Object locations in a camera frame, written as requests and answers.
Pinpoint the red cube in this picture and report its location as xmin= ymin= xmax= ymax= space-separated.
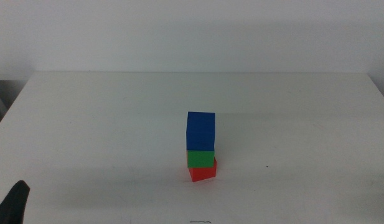
xmin=188 ymin=157 xmax=218 ymax=183

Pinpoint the green cube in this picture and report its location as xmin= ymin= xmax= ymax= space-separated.
xmin=186 ymin=149 xmax=216 ymax=169

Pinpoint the blue cube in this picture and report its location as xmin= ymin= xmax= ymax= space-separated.
xmin=185 ymin=111 xmax=217 ymax=152

